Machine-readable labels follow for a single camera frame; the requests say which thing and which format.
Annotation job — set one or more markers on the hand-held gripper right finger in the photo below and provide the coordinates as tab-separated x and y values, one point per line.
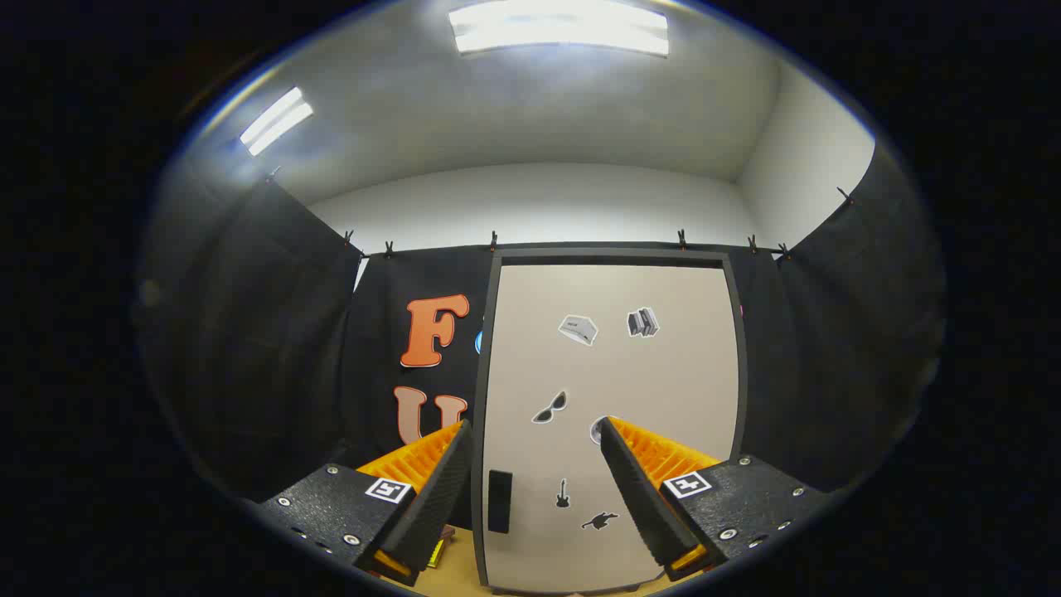
638	497

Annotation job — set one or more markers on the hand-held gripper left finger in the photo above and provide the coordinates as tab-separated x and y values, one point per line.
439	506

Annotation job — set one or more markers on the beige shoe cabinet door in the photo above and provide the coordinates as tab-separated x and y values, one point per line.
613	373

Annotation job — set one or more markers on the dark grey shoe cabinet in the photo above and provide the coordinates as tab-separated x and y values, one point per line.
613	254

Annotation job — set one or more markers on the black backdrop cloth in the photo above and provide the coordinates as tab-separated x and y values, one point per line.
249	332

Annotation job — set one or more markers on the small ceiling light panel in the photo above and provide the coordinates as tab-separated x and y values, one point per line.
276	121

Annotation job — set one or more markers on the large ceiling light panel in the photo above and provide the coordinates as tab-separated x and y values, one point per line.
559	26

